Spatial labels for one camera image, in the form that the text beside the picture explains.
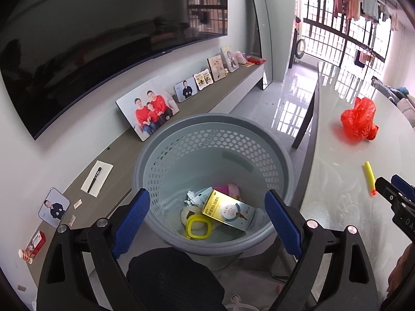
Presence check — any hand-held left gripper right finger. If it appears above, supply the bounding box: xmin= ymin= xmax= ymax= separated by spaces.
xmin=264 ymin=189 xmax=380 ymax=311

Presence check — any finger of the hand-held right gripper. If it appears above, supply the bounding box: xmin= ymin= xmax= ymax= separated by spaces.
xmin=391 ymin=174 xmax=415 ymax=200
xmin=374 ymin=176 xmax=403 ymax=205

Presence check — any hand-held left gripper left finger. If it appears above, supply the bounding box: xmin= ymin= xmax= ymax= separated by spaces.
xmin=36 ymin=188 xmax=151 ymax=311

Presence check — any yellow foam dart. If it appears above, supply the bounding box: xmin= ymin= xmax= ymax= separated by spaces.
xmin=363 ymin=161 xmax=378 ymax=197

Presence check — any beige plush ball keychain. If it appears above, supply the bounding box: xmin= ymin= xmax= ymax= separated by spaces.
xmin=180 ymin=205 xmax=211 ymax=238

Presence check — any yellow plastic ring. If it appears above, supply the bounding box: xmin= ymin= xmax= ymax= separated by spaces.
xmin=185 ymin=213 xmax=213 ymax=239

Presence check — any yellow cardboard box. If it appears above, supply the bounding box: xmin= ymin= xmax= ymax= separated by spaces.
xmin=201 ymin=189 xmax=257 ymax=232

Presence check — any grey perforated plastic basket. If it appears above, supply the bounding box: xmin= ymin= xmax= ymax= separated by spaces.
xmin=131 ymin=113 xmax=302 ymax=271

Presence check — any person's right hand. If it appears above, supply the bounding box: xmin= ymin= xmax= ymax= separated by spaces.
xmin=387 ymin=245 xmax=415 ymax=302

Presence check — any black pen on paper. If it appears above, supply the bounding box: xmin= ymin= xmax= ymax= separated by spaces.
xmin=81 ymin=160 xmax=114 ymax=198

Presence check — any black mesh chair back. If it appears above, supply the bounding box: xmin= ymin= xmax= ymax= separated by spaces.
xmin=126 ymin=247 xmax=226 ymax=311

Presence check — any red plastic bag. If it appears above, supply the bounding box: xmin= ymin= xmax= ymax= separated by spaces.
xmin=340 ymin=96 xmax=379 ymax=141

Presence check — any rounded corner portrait photo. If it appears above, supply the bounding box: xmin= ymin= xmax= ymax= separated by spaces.
xmin=38 ymin=188 xmax=71 ymax=228

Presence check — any grey sofa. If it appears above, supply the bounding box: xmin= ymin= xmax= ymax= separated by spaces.
xmin=396 ymin=94 xmax=415 ymax=120

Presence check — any white round plastic object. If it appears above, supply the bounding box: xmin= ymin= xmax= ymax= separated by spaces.
xmin=224 ymin=294 xmax=257 ymax=311

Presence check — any small red box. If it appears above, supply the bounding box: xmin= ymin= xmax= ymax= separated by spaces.
xmin=24 ymin=231 xmax=46 ymax=260

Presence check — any checkered cloth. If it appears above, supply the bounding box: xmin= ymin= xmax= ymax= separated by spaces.
xmin=371 ymin=76 xmax=398 ymax=104

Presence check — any large family photo print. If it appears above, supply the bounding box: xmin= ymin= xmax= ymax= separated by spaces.
xmin=116 ymin=74 xmax=180 ymax=142

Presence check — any dark pink hanging garment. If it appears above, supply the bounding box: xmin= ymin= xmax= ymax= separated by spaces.
xmin=354 ymin=48 xmax=377 ymax=68

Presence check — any small portrait photo print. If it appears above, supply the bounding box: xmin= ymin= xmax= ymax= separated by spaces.
xmin=174 ymin=77 xmax=198 ymax=103

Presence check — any black window grille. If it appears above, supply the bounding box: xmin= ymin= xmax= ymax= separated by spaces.
xmin=292 ymin=0 xmax=394 ymax=85

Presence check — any row of hanging clothes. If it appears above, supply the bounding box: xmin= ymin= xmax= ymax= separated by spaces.
xmin=334 ymin=0 xmax=401 ymax=31

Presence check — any black curved television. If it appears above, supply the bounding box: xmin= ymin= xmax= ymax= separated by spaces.
xmin=0 ymin=0 xmax=228 ymax=140

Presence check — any tall leaning mirror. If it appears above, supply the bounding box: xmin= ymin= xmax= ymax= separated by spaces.
xmin=247 ymin=0 xmax=273 ymax=90

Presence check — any wavy edged photo frame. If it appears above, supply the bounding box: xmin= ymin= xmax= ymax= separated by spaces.
xmin=193 ymin=69 xmax=213 ymax=91

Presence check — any beige photo frame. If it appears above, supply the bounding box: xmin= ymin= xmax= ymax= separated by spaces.
xmin=207 ymin=54 xmax=226 ymax=82

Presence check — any white photo frame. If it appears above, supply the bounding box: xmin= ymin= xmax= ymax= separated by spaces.
xmin=221 ymin=45 xmax=240 ymax=73

